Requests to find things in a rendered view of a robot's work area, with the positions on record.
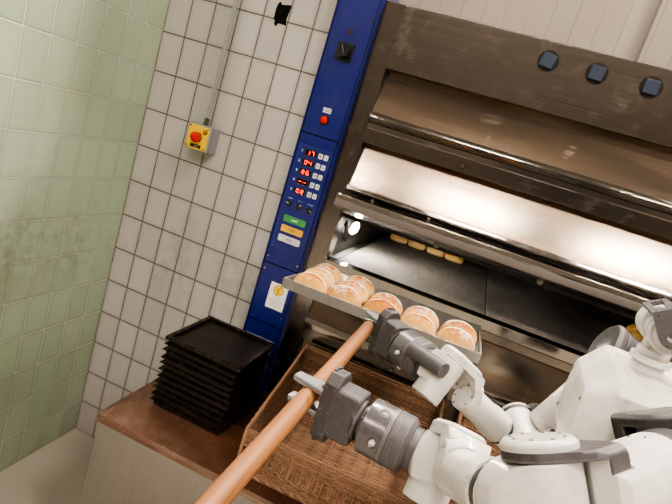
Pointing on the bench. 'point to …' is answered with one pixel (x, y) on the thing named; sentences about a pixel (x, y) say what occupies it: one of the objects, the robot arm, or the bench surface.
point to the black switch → (344, 51)
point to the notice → (276, 297)
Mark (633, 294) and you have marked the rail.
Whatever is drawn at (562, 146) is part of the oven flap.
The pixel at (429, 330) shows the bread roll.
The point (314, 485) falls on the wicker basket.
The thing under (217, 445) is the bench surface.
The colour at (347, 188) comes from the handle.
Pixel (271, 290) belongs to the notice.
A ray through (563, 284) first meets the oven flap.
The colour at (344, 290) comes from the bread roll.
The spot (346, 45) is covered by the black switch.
